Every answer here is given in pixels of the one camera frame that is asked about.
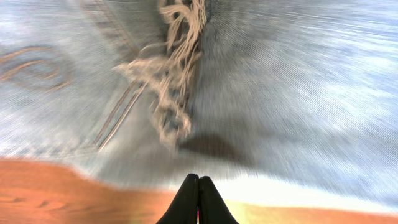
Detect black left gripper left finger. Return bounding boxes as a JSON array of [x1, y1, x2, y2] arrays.
[[157, 174, 199, 224]]

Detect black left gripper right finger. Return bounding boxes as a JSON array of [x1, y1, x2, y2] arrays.
[[198, 176, 238, 224]]

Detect light blue denim jeans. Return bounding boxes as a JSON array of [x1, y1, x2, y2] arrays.
[[1, 0, 397, 212]]

